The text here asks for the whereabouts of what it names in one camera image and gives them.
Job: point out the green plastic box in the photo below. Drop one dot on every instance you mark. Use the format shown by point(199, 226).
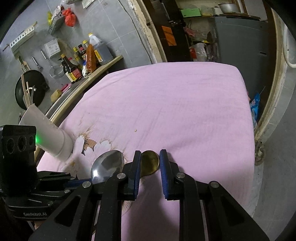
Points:
point(188, 13)

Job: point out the metal cooking pot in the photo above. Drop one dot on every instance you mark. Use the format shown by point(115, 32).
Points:
point(229, 8)

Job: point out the pink floral table cloth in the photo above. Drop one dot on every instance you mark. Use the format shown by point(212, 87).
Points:
point(197, 111)

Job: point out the blue white packet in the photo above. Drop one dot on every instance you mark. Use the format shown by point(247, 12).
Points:
point(85, 71)

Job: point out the black wok pan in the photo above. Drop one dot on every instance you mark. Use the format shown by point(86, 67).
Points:
point(37, 87)

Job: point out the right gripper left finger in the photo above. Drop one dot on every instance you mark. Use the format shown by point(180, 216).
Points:
point(132, 171)

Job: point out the silver steel spoon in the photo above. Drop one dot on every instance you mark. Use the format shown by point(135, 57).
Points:
point(106, 165)

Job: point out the white wall box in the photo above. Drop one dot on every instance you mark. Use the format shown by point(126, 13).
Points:
point(52, 48)

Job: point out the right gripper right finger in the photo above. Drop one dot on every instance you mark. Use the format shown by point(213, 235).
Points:
point(171, 177)

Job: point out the dark soy sauce bottle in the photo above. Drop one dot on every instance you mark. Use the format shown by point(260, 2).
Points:
point(71, 70)

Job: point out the wire wall rack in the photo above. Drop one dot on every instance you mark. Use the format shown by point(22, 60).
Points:
point(56, 23)

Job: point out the small gold spoon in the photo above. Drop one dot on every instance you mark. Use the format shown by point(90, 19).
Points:
point(149, 163)

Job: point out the white knife rack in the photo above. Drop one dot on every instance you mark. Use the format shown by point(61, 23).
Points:
point(21, 38)

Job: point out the white utensil holder cup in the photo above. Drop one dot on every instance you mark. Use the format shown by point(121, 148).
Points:
point(50, 138)

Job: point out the metal mesh strainer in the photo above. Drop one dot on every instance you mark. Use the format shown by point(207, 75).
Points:
point(56, 71)

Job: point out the dark grey cabinet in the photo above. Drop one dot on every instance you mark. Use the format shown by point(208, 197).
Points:
point(243, 43)

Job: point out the yellow sponge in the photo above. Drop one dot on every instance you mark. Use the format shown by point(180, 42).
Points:
point(56, 95)

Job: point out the red plastic bag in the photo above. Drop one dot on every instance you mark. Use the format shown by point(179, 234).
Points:
point(70, 17)

